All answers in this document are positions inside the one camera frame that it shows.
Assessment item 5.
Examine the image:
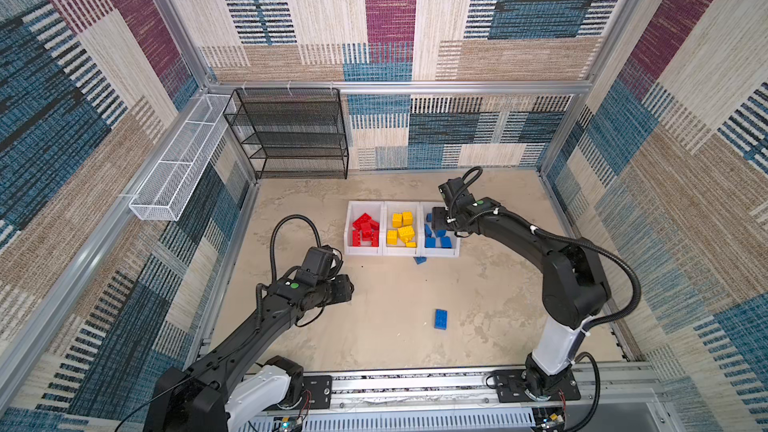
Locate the white wire mesh basket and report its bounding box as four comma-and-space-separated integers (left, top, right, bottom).
129, 94, 228, 222

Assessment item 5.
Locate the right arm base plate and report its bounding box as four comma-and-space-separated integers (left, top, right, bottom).
485, 367, 581, 403

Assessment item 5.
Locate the middle white bin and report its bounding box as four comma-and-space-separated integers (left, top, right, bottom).
383, 201, 424, 258

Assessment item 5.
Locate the large red lego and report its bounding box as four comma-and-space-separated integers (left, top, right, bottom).
350, 229, 362, 247
352, 213, 373, 231

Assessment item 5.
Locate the large red lego bottom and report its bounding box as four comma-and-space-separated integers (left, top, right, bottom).
350, 229, 362, 247

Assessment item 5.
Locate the aluminium front rail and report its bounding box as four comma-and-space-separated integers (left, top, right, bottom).
149, 362, 673, 432

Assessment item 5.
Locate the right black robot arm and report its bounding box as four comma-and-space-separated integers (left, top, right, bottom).
431, 166, 642, 431

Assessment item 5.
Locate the red lego long cluster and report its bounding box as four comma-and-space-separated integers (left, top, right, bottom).
363, 233, 379, 247

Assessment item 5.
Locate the white bin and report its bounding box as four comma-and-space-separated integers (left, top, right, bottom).
383, 201, 424, 258
344, 201, 384, 256
417, 202, 461, 258

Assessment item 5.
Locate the left white bin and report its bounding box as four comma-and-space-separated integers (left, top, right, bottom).
344, 201, 384, 256

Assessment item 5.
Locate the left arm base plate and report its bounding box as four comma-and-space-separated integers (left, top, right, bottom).
278, 375, 333, 411

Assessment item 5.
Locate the large red lego top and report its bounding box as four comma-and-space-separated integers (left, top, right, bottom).
352, 213, 373, 231

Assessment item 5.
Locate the yellow studded lego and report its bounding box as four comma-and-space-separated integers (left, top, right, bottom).
397, 226, 415, 243

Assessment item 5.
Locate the right white bin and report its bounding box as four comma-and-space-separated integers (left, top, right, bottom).
417, 202, 461, 258

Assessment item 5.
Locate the black wire shelf rack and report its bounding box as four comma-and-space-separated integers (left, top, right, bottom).
223, 88, 349, 179

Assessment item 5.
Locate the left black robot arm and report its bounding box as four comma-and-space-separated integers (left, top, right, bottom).
134, 242, 354, 431

